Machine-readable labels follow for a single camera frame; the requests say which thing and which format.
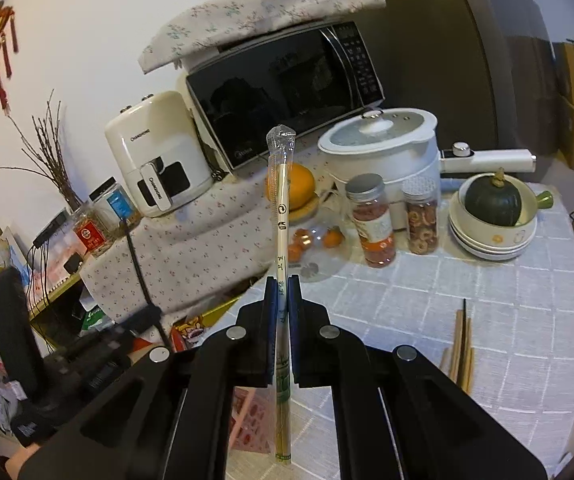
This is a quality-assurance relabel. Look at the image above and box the pink utensil basket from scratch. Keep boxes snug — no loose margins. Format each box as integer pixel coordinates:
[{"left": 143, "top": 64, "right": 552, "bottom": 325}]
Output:
[{"left": 229, "top": 387, "right": 275, "bottom": 454}]

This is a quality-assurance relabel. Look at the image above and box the long black chopstick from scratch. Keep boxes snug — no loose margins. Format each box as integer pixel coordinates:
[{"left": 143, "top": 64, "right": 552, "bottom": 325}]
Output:
[{"left": 458, "top": 299, "right": 470, "bottom": 389}]

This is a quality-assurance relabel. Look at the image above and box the bamboo chopstick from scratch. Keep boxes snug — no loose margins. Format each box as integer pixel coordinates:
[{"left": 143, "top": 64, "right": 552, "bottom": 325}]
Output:
[{"left": 266, "top": 125, "right": 296, "bottom": 464}]

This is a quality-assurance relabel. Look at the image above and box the person's left hand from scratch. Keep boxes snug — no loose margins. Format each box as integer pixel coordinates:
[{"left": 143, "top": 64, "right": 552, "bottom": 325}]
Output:
[{"left": 5, "top": 443, "right": 40, "bottom": 480}]

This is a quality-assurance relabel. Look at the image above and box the yellow cardboard snack box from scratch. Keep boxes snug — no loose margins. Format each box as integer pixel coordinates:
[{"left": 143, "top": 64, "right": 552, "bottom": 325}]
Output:
[{"left": 169, "top": 299, "right": 244, "bottom": 351}]

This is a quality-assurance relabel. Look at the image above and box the floral patterned cloth cover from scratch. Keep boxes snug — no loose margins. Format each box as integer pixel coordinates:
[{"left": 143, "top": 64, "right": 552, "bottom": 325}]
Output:
[{"left": 81, "top": 159, "right": 275, "bottom": 323}]

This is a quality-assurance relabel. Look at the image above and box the glass jar with kumquats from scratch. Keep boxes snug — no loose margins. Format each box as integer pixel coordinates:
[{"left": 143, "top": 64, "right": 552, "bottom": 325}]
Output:
[{"left": 288, "top": 191, "right": 352, "bottom": 283}]

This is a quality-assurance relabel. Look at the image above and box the jar of red snacks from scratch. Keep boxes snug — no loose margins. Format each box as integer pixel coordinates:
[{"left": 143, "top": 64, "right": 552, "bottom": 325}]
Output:
[{"left": 345, "top": 174, "right": 395, "bottom": 268}]

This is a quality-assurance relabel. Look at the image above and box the large orange fruit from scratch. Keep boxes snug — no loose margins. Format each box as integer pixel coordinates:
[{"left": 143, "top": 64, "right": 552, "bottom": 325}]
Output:
[{"left": 289, "top": 162, "right": 316, "bottom": 211}]

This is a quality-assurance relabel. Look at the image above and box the clear container blue label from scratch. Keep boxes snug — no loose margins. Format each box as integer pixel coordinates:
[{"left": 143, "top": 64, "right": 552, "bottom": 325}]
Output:
[{"left": 89, "top": 177, "right": 142, "bottom": 238}]

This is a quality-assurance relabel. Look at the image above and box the grey checked tablecloth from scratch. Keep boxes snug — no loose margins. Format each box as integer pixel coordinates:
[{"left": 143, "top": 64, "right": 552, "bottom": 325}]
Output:
[{"left": 301, "top": 204, "right": 574, "bottom": 472}]

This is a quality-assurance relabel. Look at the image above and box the white electric pot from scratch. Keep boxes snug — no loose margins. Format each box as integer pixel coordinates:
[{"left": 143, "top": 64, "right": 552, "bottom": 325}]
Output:
[{"left": 317, "top": 107, "right": 537, "bottom": 202}]

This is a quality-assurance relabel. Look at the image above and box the white small appliance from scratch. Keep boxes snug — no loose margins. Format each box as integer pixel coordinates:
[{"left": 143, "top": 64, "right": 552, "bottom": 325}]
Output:
[{"left": 104, "top": 91, "right": 213, "bottom": 218}]

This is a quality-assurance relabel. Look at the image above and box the dark green pumpkin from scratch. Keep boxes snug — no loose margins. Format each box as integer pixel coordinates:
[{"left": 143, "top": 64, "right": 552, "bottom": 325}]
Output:
[{"left": 464, "top": 168, "right": 522, "bottom": 226}]

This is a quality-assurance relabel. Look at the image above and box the dried twig bundle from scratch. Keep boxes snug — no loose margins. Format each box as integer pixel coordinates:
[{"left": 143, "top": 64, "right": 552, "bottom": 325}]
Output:
[{"left": 0, "top": 92, "right": 83, "bottom": 212}]

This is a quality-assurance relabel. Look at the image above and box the black microwave oven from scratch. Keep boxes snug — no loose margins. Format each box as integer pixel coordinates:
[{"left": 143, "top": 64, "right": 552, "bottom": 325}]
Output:
[{"left": 186, "top": 21, "right": 385, "bottom": 169}]

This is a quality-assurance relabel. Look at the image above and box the floral cloth on microwave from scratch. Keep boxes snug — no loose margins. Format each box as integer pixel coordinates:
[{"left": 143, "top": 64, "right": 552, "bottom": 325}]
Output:
[{"left": 138, "top": 0, "right": 386, "bottom": 74}]

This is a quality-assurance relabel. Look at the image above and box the jar of ring snacks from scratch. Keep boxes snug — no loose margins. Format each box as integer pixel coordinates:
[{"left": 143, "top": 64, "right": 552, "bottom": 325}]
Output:
[{"left": 402, "top": 176, "right": 439, "bottom": 255}]

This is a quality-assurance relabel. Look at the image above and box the cream bowl green handle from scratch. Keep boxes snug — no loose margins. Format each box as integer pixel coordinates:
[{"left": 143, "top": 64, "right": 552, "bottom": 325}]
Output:
[{"left": 450, "top": 174, "right": 554, "bottom": 247}]

